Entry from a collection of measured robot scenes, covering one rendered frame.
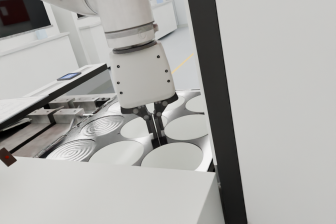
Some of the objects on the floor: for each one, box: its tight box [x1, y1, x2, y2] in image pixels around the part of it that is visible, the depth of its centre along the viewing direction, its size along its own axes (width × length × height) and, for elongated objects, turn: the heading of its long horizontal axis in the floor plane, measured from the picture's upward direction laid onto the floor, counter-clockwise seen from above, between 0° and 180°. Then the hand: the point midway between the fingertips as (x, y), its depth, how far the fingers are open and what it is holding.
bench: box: [144, 0, 177, 40], centre depth 741 cm, size 108×180×200 cm, turn 5°
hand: (155, 125), depth 51 cm, fingers closed
